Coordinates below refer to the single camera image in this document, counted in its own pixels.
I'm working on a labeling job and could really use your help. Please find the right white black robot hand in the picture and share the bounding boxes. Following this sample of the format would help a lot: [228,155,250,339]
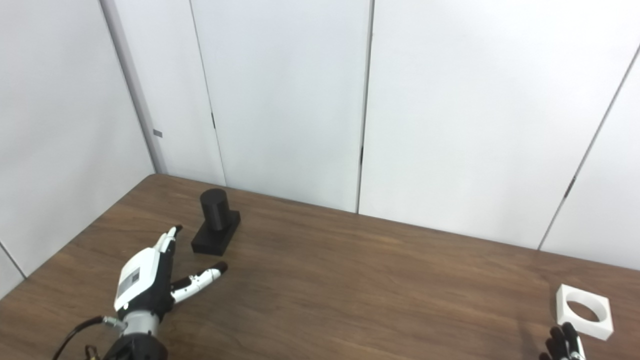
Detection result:
[539,322,587,360]

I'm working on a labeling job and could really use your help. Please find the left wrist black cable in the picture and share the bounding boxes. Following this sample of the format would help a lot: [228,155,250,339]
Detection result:
[51,315,128,360]

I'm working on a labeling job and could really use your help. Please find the grey wall corner post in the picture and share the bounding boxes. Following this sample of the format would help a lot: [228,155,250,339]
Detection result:
[99,0,168,176]

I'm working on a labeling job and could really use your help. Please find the black peg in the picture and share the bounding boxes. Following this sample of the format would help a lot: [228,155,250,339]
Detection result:
[191,188,241,257]

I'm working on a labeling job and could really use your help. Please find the white square piece with hole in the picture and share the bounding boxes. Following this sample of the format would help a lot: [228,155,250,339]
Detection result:
[556,284,614,342]

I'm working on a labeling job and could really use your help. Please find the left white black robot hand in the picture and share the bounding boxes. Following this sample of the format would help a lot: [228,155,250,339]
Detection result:
[114,225,229,321]

